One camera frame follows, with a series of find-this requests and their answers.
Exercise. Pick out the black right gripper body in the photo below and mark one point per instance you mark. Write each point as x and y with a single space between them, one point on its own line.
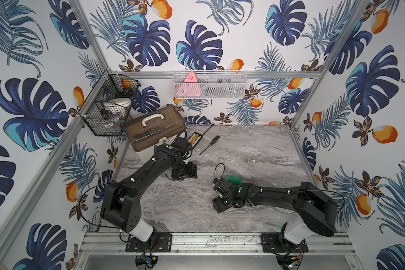
221 203

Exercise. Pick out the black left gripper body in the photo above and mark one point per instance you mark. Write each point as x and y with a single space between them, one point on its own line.
186 170

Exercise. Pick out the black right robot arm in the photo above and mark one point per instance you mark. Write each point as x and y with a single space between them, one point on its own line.
314 212

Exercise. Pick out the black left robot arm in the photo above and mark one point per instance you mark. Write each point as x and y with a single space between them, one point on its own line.
121 205

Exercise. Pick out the black bit holder case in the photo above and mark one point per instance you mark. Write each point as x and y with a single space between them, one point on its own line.
194 139

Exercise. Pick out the black yellow screwdriver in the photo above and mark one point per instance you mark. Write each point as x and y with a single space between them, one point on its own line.
213 141

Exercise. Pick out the white storage box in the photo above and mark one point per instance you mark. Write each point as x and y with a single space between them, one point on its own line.
154 129

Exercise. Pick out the pink triangle card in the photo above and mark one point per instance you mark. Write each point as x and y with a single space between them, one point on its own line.
189 87

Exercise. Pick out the white round object in basket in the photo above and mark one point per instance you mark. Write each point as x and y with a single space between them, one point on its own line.
117 105

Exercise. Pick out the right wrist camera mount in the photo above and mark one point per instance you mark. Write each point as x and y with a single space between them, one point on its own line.
224 186

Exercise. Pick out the clear mesh wall shelf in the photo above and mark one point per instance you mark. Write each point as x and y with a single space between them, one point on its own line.
216 84

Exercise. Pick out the black wire basket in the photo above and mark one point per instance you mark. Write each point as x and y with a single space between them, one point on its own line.
109 86

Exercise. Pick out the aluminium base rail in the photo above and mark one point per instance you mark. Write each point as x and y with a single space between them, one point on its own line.
233 244

